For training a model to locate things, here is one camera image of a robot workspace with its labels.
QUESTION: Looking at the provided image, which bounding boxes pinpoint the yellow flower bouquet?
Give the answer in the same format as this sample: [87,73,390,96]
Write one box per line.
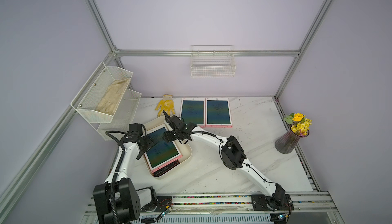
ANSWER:
[283,113,312,137]

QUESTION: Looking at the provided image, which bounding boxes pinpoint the purple glass vase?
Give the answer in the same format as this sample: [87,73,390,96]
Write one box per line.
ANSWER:
[275,130,310,154]

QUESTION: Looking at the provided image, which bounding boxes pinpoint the white mesh two-tier shelf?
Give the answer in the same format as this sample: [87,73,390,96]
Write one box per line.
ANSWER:
[70,63,141,141]

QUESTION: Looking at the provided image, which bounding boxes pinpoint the white wire wall basket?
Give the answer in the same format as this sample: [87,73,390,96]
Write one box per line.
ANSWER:
[190,45,236,78]

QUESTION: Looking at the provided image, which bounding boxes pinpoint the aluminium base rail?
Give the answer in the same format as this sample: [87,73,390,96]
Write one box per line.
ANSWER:
[84,191,337,217]

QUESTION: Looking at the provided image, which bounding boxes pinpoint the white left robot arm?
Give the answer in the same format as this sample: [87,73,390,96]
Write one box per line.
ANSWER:
[93,123,158,224]

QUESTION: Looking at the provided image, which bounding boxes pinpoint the aluminium frame profiles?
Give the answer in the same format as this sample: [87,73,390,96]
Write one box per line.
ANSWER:
[1,0,332,222]

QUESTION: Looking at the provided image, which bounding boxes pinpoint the beige glove in shelf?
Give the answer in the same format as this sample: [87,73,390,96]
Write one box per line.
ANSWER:
[96,78,131,115]

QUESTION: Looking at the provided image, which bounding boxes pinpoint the pink white writing tablet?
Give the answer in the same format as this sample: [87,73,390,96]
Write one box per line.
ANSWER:
[180,98,206,127]

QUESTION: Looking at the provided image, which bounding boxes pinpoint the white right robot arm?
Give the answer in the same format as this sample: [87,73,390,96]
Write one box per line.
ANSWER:
[163,112,294,212]

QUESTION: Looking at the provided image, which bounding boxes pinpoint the yellow work glove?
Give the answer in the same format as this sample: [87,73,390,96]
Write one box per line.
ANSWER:
[155,94,176,117]

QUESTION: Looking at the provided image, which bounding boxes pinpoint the dark red bottom tablet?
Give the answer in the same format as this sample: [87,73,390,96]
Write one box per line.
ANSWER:
[152,160,180,177]

